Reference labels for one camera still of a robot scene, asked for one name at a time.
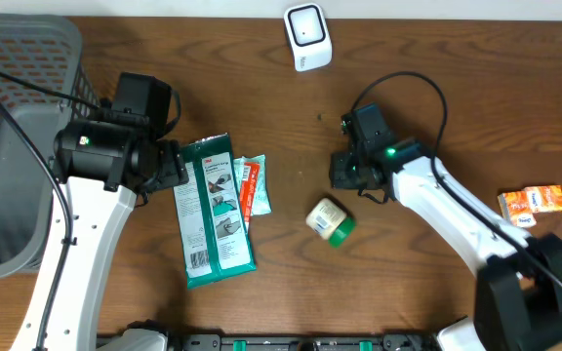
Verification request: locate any grey plastic mesh basket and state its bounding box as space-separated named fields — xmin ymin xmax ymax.
xmin=0 ymin=14 xmax=99 ymax=279

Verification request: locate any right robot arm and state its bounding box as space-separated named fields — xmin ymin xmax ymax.
xmin=330 ymin=140 xmax=562 ymax=350

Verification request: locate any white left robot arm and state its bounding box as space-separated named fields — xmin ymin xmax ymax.
xmin=12 ymin=119 xmax=188 ymax=350

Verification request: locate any teal and orange sachet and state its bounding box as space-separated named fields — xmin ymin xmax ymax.
xmin=233 ymin=155 xmax=272 ymax=227

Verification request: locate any orange tissue packet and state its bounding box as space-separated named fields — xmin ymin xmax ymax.
xmin=498 ymin=190 xmax=537 ymax=228

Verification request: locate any small orange box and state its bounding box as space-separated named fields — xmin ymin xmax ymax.
xmin=524 ymin=185 xmax=562 ymax=213

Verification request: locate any white barcode scanner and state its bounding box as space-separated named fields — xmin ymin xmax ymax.
xmin=283 ymin=2 xmax=333 ymax=72

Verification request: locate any green 3M gloves package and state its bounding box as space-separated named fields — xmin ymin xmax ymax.
xmin=173 ymin=134 xmax=257 ymax=289

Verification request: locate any green lid cream jar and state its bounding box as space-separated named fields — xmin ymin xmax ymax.
xmin=305 ymin=198 xmax=356 ymax=248

